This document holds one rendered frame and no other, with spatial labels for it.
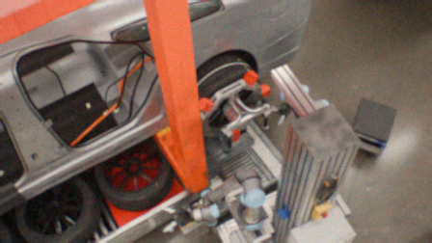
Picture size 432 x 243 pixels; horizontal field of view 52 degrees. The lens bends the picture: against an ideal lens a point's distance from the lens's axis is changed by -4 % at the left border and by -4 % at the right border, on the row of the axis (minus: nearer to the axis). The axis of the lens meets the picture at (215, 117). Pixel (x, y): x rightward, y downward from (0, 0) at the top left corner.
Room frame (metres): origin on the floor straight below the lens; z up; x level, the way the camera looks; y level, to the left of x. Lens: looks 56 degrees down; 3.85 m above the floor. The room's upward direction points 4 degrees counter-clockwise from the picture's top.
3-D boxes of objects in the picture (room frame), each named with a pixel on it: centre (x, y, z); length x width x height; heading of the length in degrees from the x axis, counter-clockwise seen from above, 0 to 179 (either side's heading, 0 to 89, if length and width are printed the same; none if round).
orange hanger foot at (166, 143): (1.94, 0.36, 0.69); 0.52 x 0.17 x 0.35; 29
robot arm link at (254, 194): (1.12, -0.19, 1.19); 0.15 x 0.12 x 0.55; 6
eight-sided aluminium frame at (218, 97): (2.11, -0.13, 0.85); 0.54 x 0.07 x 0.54; 119
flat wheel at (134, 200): (1.86, 0.72, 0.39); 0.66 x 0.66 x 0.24
